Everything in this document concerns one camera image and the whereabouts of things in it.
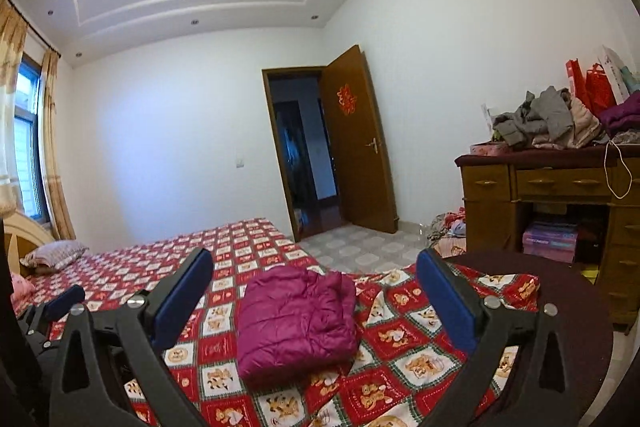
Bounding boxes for pile of clothes on floor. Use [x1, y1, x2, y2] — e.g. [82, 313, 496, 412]
[427, 207, 468, 258]

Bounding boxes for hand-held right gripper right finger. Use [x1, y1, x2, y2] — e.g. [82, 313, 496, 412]
[416, 248, 583, 427]

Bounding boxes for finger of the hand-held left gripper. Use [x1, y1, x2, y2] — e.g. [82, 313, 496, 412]
[15, 284, 87, 338]

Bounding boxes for magenta puffer jacket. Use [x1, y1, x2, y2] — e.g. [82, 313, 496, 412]
[236, 266, 360, 382]

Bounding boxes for white cable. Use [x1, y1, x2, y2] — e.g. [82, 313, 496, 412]
[603, 139, 632, 200]

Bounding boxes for red gift bag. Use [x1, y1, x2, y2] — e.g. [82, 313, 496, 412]
[585, 63, 617, 118]
[566, 58, 590, 102]

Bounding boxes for flat pink box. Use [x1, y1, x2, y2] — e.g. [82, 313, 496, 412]
[469, 142, 511, 156]

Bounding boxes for beige patterned curtain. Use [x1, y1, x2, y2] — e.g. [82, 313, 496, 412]
[0, 0, 28, 218]
[39, 49, 77, 242]

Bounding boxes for pink storage box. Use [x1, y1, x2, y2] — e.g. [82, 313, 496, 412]
[522, 221, 581, 264]

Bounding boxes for brown wooden door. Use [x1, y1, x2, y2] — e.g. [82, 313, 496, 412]
[320, 45, 398, 235]

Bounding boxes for folded purple clothes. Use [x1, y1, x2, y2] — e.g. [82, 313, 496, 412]
[597, 92, 640, 132]

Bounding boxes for grey clothes heap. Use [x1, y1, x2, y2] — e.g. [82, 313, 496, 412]
[492, 86, 573, 152]

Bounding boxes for white paper bag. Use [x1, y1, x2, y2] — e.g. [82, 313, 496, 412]
[600, 45, 640, 105]

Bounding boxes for cream arched headboard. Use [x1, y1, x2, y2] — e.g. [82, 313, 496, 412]
[2, 213, 55, 280]

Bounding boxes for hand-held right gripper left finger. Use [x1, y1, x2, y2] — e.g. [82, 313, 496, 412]
[48, 248, 215, 427]

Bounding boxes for striped pillow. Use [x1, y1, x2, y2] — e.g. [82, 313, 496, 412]
[20, 240, 90, 270]

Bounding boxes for window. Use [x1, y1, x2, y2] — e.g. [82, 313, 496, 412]
[12, 54, 51, 224]

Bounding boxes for brown door frame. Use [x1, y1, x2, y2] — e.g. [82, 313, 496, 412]
[261, 66, 331, 243]

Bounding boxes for red paper door decoration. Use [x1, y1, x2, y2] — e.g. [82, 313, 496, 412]
[335, 84, 357, 116]

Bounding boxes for bed with red printed bedspread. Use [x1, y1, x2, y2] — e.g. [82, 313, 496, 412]
[10, 217, 541, 427]

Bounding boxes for wooden desk with drawers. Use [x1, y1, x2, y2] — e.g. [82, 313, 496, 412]
[455, 144, 640, 333]

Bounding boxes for pink clothes heap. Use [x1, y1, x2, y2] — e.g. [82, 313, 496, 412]
[532, 94, 608, 150]

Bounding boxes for pink floral folded blanket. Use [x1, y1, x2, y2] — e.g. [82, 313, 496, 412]
[10, 272, 37, 308]

